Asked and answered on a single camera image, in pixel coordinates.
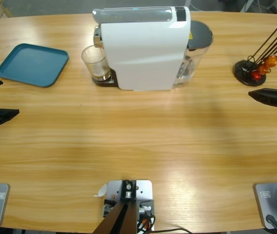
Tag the clear glass cup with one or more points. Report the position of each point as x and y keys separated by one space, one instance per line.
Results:
x=95 y=62

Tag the grey coffee machine lever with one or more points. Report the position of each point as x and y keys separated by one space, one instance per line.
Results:
x=133 y=14

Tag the orange coffee capsule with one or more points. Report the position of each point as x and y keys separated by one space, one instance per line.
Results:
x=263 y=69
x=272 y=60

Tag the red coffee capsule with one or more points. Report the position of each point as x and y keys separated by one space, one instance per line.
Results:
x=256 y=75

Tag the white capsule coffee machine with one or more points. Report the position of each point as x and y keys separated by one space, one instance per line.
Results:
x=140 y=53

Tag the black capsule holder with rods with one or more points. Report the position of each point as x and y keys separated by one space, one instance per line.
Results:
x=241 y=70

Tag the teal plastic tray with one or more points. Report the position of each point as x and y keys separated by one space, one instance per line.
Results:
x=31 y=63

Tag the clear water tank dark lid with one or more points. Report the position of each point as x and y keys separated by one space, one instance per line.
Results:
x=200 y=34

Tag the metal drip tray grate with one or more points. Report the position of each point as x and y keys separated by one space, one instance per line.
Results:
x=104 y=81

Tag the white tape scrap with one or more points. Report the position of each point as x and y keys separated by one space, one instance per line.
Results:
x=101 y=191

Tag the white metal frame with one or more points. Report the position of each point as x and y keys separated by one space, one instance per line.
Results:
x=247 y=5

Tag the dark brown camera post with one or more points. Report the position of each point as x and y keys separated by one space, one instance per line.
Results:
x=118 y=219

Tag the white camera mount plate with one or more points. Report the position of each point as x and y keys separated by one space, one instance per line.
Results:
x=144 y=187

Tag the black bracket with bolts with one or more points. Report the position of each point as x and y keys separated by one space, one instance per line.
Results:
x=149 y=202

